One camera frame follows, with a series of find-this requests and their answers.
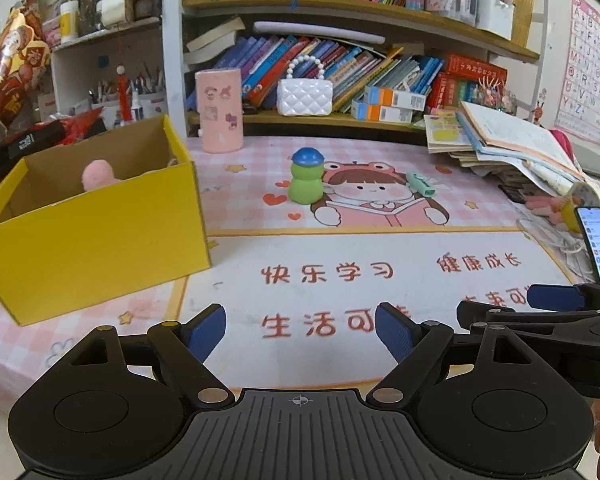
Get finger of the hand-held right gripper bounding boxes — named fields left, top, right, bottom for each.
left=456, top=300, right=600, bottom=350
left=526, top=282, right=600, bottom=313

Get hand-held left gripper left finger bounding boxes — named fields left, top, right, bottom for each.
left=67, top=304, right=236, bottom=408

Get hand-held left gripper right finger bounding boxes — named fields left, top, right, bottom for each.
left=365, top=302, right=536, bottom=408

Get yellow cardboard box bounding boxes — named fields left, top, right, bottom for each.
left=0, top=114, right=213, bottom=326

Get pink plush chick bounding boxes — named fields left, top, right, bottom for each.
left=81, top=159, right=123, bottom=193

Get pink fluffy item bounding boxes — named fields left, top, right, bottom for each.
left=524, top=195, right=576, bottom=223

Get yellow round pouch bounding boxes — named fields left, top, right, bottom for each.
left=570, top=182, right=600, bottom=233

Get pink printed desk mat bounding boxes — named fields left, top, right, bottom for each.
left=0, top=135, right=588, bottom=406

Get mint green clip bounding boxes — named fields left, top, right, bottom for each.
left=406, top=172, right=438, bottom=198

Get green frog toy blue cap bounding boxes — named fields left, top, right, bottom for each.
left=287, top=146, right=327, bottom=205

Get stack of open workbooks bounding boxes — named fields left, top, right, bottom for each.
left=424, top=101, right=588, bottom=196

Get pink cylindrical sticker cup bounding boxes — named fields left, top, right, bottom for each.
left=195, top=67, right=245, bottom=153

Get colourful antler figurine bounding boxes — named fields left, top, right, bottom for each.
left=475, top=72, right=518, bottom=115

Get orange blue carton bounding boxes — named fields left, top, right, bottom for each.
left=351, top=101, right=413, bottom=124
left=364, top=85, right=427, bottom=110

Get wooden bookshelf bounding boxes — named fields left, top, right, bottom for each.
left=162, top=0, right=546, bottom=136

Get red thick dictionaries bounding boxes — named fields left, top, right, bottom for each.
left=436, top=52, right=508, bottom=110

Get red snack packet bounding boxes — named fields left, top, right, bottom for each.
left=40, top=107, right=106, bottom=137

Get pens in desk organiser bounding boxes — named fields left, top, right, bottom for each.
left=87, top=62, right=167, bottom=107

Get red hanging doll ornament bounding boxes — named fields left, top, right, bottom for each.
left=116, top=65, right=131, bottom=126

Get black labelled box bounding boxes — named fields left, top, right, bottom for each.
left=5, top=120, right=106, bottom=161

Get worn thick book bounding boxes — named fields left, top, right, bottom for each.
left=184, top=42, right=241, bottom=66
left=186, top=16, right=246, bottom=52

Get row of blue paperback books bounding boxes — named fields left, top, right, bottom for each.
left=240, top=35, right=446, bottom=113

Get white pen holder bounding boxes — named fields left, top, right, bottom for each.
left=475, top=0, right=516, bottom=41

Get white cubby shelf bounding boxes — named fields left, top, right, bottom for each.
left=50, top=17, right=168, bottom=127

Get white paper roll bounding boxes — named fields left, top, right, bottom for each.
left=252, top=21, right=385, bottom=46

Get red gold foil bag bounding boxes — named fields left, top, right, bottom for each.
left=0, top=0, right=51, bottom=133

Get white bottle yellow label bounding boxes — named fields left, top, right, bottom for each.
left=60, top=0, right=80, bottom=45

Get white cable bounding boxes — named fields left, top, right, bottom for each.
left=517, top=217, right=596, bottom=281

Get alphabet wall poster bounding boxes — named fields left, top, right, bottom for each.
left=554, top=0, right=600, bottom=156

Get white quilted pearl-handle handbag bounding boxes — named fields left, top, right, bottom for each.
left=276, top=55, right=335, bottom=117

